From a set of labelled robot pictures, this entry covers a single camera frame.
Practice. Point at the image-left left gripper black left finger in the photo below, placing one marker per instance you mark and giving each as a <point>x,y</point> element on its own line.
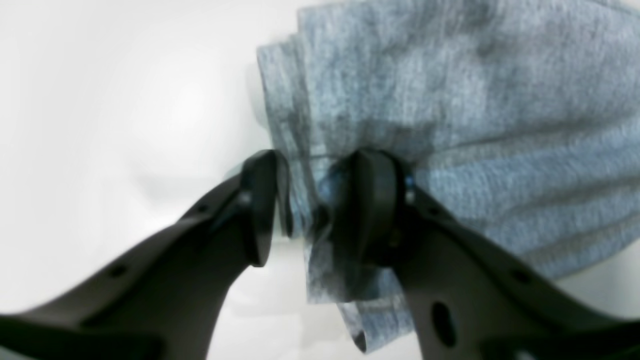
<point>161,299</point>

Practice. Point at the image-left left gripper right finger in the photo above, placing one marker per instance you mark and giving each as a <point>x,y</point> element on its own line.
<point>468,298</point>

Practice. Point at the grey T-shirt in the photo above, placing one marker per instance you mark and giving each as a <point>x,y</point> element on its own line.
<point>521,117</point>

